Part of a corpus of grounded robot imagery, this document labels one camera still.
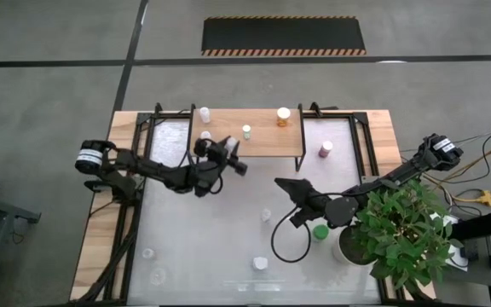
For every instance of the green bottle with green cap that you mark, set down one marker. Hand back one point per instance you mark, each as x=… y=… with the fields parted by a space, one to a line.
x=320 y=232

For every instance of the orange bottle with white cap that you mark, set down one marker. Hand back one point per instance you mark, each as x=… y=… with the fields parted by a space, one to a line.
x=283 y=116

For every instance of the white power adapter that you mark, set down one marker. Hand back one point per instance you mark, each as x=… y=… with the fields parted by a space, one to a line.
x=456 y=260

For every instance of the black hazard-striped floor mat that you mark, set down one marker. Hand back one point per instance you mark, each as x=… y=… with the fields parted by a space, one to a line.
x=284 y=36

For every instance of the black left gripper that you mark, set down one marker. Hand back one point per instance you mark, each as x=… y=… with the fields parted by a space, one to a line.
x=217 y=160

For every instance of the clear plastic cup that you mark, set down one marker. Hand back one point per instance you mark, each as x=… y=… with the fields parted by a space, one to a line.
x=148 y=253

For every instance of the purple bottle with white cap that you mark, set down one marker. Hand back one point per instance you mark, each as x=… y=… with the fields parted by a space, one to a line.
x=325 y=148

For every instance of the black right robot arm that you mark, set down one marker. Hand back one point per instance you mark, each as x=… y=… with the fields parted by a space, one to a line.
x=399 y=172

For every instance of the small clear cup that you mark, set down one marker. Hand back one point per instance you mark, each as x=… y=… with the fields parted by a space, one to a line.
x=266 y=214

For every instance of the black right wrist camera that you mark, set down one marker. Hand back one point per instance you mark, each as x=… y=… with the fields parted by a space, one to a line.
x=299 y=219

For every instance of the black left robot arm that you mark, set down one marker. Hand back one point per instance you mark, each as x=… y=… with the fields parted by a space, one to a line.
x=151 y=168

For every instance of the wooden shelf with black legs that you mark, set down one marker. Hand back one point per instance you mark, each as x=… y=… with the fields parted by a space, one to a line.
x=267 y=140

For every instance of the potted green plant white pot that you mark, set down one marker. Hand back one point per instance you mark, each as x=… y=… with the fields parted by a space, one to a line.
x=394 y=230

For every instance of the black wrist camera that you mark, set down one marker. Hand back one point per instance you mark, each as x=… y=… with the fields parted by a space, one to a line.
x=238 y=167
x=299 y=219

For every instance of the large white medicine bottle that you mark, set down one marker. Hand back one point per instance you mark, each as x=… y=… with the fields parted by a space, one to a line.
x=260 y=263

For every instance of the small green bottle pale cap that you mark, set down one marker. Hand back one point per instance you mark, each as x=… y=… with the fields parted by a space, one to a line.
x=246 y=131

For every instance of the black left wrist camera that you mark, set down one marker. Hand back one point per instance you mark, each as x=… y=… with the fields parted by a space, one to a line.
x=238 y=167

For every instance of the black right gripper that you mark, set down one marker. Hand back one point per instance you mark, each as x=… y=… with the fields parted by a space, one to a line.
x=313 y=204

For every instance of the black metal table frame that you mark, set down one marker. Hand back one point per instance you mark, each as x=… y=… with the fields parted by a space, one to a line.
x=169 y=115

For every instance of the clear round plastic lid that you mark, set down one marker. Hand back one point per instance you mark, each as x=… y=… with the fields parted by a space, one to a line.
x=158 y=276

